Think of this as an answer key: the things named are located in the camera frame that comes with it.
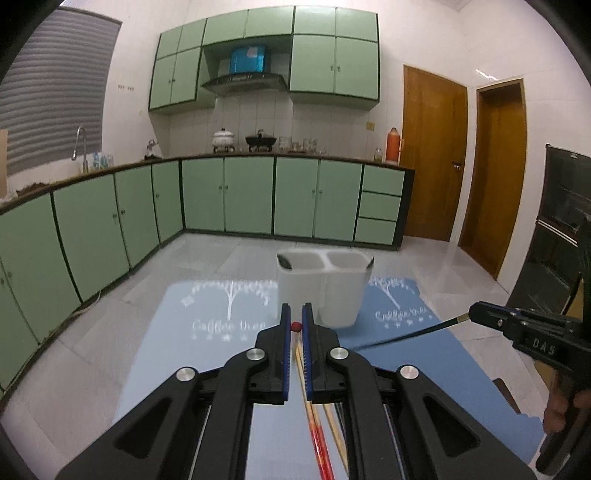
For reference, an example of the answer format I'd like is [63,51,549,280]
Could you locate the white floor cable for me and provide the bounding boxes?
[69,290,103,320]

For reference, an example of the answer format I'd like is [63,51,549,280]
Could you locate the steel faucet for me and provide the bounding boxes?
[71,126,90,174]

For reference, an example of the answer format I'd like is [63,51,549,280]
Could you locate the green cabinet above hood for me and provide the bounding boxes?
[202,8,294,48]

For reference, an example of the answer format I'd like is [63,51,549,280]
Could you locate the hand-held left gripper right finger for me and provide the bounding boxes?
[302,303,539,480]

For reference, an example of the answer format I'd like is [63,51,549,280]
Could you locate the dark chopstick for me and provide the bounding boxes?
[339,313,472,352]

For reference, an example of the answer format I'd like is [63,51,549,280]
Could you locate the wooden chopstick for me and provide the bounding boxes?
[295,344,350,477]

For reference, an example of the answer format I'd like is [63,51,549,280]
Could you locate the green base cabinets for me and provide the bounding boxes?
[0,154,415,396]

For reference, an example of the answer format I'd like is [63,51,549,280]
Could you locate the black range hood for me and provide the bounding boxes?
[201,72,288,97]

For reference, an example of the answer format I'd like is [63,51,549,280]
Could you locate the white two-compartment utensil holder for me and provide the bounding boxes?
[276,249,376,329]

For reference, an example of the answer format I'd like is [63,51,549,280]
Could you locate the blue box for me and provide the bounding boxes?
[230,45,268,75]

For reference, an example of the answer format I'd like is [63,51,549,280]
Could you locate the person's right hand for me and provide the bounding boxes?
[543,368,576,435]

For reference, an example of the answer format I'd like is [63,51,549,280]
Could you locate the row of glass jars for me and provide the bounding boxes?
[278,136,329,154]

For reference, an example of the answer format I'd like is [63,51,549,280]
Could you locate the wooden door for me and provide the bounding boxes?
[402,65,468,242]

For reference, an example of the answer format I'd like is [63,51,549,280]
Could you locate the black glass-front appliance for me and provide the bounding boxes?
[505,143,591,324]

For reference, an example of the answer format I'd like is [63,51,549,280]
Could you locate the green cabinet drawer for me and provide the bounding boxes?
[355,217,399,246]
[361,165,406,195]
[359,191,402,221]

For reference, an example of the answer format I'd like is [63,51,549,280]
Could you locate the orange thermos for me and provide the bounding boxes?
[386,127,404,166]

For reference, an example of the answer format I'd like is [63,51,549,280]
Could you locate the wooden door frame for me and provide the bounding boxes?
[458,78,528,280]

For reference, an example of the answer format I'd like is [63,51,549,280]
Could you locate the red chopstick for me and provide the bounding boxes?
[291,322,336,480]

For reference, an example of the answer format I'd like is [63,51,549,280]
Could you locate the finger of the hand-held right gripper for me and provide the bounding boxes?
[467,301,514,339]

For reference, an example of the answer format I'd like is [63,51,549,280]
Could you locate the grey window blind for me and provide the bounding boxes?
[0,8,123,176]

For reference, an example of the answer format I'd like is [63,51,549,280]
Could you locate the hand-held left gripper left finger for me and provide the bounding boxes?
[54,303,293,480]

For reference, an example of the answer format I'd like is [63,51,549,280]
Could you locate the wide green wall cabinet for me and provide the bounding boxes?
[288,6,380,112]

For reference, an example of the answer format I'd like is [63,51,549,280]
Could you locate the black wok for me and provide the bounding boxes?
[245,130,277,148]

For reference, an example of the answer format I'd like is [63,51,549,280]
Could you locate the blue printed table mat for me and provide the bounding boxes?
[339,276,544,463]
[113,278,324,480]

